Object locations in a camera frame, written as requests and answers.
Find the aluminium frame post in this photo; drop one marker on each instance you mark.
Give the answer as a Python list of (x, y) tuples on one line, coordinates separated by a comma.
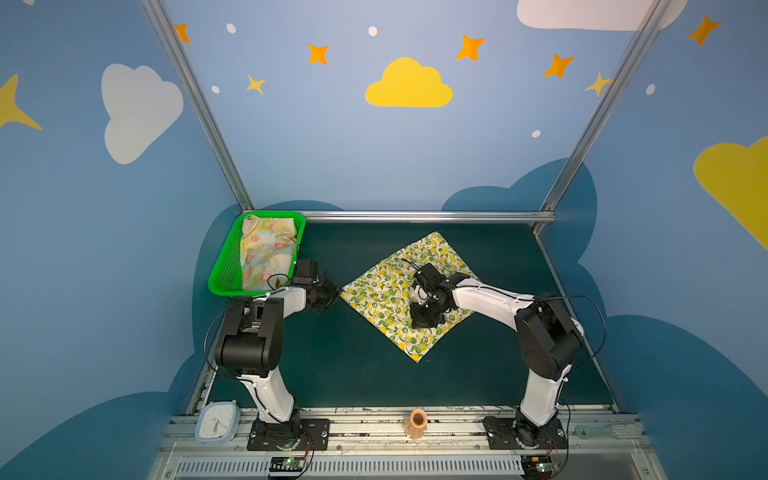
[(640, 44), (161, 20)]

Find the pink floral skirt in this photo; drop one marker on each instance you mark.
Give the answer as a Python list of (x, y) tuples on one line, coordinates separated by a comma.
[(267, 247)]

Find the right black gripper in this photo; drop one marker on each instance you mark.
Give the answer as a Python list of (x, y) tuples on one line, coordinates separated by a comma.
[(424, 309)]

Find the left side frame rail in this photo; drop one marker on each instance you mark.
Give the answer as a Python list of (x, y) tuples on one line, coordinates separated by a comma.
[(209, 368)]

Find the orange ribbed cup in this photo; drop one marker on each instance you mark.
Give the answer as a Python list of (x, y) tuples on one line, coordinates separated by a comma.
[(416, 424)]

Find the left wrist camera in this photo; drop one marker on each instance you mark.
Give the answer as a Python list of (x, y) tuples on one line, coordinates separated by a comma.
[(305, 273)]

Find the front aluminium rail bed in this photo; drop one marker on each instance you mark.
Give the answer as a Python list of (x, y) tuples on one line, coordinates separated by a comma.
[(371, 443)]

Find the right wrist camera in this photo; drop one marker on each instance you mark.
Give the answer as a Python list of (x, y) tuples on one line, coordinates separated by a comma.
[(427, 278)]

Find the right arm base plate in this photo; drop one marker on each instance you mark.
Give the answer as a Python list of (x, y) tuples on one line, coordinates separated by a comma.
[(520, 433)]

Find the right controller board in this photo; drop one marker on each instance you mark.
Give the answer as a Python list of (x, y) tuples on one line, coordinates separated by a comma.
[(537, 467)]

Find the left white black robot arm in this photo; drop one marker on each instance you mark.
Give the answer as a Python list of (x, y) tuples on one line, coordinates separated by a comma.
[(250, 345)]

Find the right side frame rail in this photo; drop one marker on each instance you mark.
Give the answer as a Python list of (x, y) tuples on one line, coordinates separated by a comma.
[(563, 244)]

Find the white square clock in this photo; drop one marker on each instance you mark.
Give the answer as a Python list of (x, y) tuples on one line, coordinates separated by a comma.
[(218, 423)]

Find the left controller board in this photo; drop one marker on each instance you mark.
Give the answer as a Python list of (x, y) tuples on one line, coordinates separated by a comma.
[(282, 466)]

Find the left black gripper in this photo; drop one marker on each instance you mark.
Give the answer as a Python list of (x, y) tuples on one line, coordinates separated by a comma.
[(327, 293)]

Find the lemon print skirt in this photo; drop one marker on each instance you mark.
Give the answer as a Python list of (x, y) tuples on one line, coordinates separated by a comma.
[(382, 295)]

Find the left aluminium frame post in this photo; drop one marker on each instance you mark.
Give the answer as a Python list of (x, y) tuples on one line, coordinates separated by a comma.
[(161, 20)]

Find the green plastic basket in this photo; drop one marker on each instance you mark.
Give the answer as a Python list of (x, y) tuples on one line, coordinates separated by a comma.
[(225, 278)]

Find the rear aluminium frame rail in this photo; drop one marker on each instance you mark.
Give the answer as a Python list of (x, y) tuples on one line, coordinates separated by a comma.
[(465, 217)]

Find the controller board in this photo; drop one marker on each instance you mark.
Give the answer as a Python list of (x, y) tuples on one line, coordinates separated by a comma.
[(282, 466), (537, 467)]

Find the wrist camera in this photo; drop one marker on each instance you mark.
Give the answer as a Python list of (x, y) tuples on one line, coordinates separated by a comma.
[(427, 278), (305, 273)]

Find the right aluminium frame post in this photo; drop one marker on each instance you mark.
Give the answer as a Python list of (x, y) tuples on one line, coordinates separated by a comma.
[(640, 44)]

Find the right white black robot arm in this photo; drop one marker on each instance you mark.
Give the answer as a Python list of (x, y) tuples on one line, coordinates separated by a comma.
[(550, 338)]

